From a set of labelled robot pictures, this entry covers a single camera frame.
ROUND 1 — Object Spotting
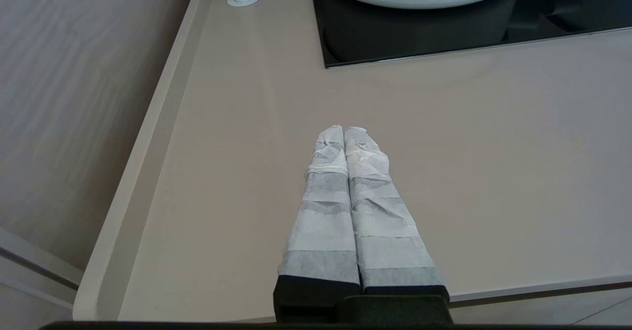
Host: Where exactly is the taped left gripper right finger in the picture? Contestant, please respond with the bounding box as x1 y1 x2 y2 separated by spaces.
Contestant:
343 126 452 323

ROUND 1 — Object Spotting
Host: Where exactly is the wide black glass cooktop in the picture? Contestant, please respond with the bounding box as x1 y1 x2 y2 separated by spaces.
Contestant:
309 0 632 69

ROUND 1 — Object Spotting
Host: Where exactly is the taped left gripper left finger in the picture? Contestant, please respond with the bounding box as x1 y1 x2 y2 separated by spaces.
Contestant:
273 125 362 323

